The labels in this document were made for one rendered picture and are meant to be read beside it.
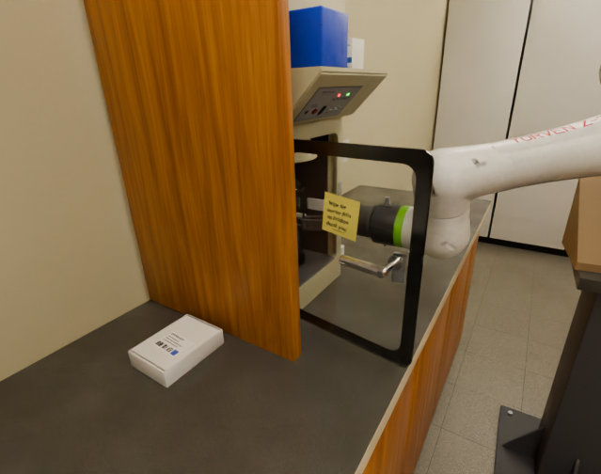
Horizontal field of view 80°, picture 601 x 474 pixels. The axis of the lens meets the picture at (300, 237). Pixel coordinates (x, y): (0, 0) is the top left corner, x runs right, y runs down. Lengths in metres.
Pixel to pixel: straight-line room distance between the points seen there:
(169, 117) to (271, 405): 0.59
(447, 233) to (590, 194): 0.81
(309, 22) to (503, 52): 3.09
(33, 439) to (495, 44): 3.67
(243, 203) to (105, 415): 0.46
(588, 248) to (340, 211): 0.92
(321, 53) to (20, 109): 0.60
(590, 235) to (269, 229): 1.04
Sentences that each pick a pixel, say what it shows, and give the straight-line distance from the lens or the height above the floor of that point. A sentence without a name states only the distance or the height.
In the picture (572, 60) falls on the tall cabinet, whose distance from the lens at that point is 3.68.
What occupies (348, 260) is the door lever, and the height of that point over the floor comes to 1.20.
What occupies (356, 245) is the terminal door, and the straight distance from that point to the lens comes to 0.65.
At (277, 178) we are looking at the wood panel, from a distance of 0.63.
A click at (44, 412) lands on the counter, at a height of 0.94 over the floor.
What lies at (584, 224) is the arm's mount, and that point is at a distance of 1.43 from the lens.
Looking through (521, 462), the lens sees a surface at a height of 0.01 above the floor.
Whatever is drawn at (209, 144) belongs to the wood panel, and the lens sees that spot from 0.72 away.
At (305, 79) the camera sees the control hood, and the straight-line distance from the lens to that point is 0.67.
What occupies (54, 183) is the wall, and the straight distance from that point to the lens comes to 0.95.
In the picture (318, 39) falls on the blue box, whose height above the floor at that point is 1.55.
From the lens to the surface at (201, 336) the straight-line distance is 0.85.
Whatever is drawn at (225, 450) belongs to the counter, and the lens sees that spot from 0.68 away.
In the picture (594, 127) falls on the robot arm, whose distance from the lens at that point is 0.80.
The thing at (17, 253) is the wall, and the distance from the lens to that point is 0.95.
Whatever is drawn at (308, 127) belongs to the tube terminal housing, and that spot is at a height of 1.40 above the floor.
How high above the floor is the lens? 1.48
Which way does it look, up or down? 23 degrees down
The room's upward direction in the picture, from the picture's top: 2 degrees counter-clockwise
